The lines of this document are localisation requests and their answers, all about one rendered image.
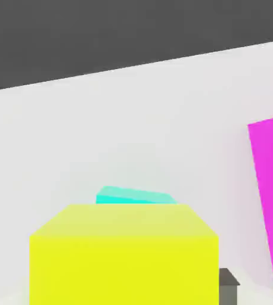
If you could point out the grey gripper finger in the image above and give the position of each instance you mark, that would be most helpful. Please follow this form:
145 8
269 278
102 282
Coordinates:
227 289

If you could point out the small yellow cube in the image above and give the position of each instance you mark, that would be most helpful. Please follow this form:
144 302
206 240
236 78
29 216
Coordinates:
124 262

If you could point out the small cyan cube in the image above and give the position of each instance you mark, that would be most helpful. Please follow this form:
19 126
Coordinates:
131 196

